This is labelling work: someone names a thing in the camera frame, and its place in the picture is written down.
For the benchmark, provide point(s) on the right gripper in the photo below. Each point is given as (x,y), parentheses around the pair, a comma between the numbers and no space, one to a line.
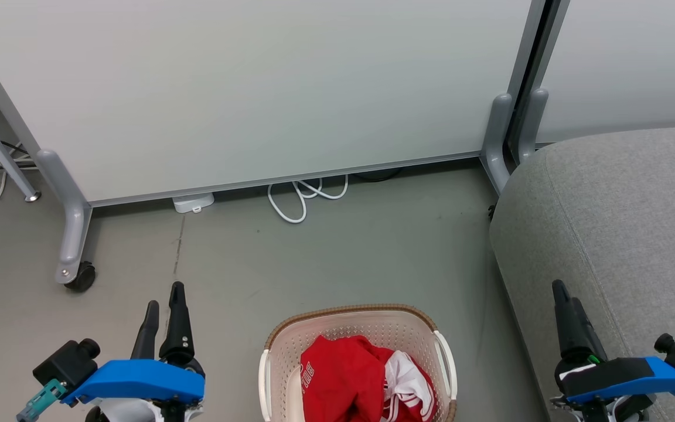
(607,410)

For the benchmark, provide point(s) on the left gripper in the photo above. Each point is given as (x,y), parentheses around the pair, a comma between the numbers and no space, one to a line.
(138,411)

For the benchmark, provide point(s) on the red and white striped garment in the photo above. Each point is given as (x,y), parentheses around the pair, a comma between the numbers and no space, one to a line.
(409,375)

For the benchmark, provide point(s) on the plain red garment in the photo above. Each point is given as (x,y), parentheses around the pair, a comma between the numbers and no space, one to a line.
(337,381)

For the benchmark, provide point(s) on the grey fabric sofa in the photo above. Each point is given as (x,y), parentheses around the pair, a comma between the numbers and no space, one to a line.
(636,223)

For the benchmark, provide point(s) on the black caster wheel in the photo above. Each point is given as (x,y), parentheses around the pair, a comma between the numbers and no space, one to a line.
(82,277)

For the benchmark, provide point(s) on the white power adapter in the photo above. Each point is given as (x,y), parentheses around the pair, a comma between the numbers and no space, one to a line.
(193,201)

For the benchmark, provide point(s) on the grey partition leg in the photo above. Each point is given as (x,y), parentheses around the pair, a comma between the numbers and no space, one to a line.
(534,123)
(71,223)
(497,140)

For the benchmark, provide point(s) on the beige plastic laundry basket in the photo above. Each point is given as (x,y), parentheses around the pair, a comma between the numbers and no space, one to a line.
(343,325)

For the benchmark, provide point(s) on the large white partition panel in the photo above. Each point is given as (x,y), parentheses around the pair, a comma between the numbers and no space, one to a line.
(255,88)

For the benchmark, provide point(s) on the narrow white partition panel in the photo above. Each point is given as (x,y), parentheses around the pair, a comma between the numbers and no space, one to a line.
(636,58)

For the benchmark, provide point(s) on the blue right camera mount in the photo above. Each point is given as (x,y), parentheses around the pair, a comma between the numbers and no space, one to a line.
(648,378)

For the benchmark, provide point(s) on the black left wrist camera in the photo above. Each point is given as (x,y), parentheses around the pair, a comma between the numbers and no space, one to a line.
(68,362)

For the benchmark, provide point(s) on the teal left camera connector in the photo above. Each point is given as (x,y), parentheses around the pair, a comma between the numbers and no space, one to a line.
(40,401)

